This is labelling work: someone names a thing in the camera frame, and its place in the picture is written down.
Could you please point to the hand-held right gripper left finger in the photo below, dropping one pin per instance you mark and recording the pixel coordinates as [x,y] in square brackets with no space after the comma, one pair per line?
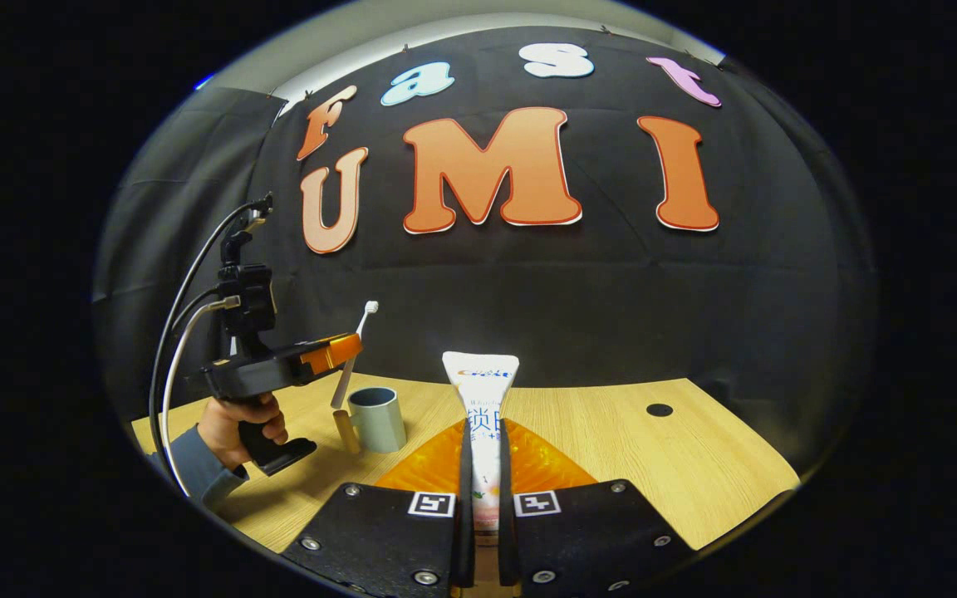
[463,540]

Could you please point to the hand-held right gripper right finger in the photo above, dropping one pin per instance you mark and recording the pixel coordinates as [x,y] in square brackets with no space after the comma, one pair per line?
[508,540]

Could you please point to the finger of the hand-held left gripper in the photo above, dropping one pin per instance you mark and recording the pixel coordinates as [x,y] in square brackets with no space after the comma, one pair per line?
[333,353]

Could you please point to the white toothbrush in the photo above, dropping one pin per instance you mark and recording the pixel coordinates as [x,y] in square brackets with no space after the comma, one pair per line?
[360,332]

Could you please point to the white toothpaste tube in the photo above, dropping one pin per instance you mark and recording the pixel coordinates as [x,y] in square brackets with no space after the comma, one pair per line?
[483,390]

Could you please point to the wooden desktop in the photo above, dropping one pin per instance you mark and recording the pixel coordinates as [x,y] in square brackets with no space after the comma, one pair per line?
[653,465]

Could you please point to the black backdrop cloth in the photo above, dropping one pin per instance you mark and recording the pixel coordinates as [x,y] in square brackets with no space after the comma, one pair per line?
[611,316]

